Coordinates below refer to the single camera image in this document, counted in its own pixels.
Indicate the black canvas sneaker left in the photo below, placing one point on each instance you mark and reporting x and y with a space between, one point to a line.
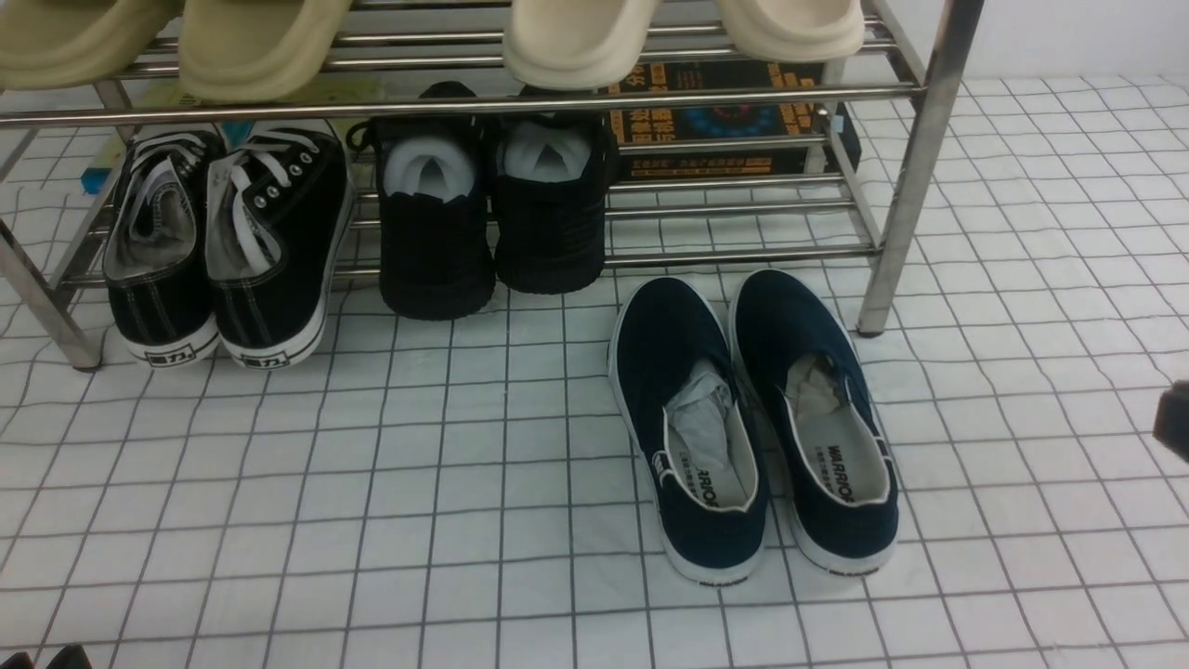
153 262

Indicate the dark object bottom left corner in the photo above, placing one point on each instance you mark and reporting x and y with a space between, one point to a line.
70 657

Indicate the stainless steel shoe rack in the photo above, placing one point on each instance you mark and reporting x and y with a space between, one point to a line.
932 89

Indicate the black canvas sneaker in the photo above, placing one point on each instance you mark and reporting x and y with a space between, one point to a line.
153 262
276 213

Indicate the cream foam slipper left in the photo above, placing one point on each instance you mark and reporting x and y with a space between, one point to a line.
575 45

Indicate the cream foam slipper right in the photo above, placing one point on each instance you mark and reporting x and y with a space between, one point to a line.
794 31

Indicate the olive foam slipper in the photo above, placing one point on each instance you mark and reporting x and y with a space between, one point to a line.
249 51
61 44

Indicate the black printed cardboard box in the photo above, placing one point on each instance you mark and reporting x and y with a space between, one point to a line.
725 121

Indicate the olive foam slipper far left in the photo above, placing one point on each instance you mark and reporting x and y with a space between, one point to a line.
61 44

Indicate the black knit shoe right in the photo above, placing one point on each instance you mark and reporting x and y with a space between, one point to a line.
550 173

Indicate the black canvas sneaker right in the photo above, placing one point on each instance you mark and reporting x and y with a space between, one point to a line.
276 213

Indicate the cream foam slipper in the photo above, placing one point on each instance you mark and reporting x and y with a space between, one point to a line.
575 45
794 31

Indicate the navy slip-on shoe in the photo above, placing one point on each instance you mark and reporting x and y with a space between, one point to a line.
671 374
805 382

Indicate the black knit shoe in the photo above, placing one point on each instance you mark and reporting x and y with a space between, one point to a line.
431 185
550 173

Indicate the blue small object behind rack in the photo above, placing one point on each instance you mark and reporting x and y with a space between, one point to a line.
94 179

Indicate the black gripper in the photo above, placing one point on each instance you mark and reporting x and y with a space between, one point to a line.
1171 424

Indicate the black knit shoe left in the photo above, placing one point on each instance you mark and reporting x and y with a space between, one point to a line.
431 185

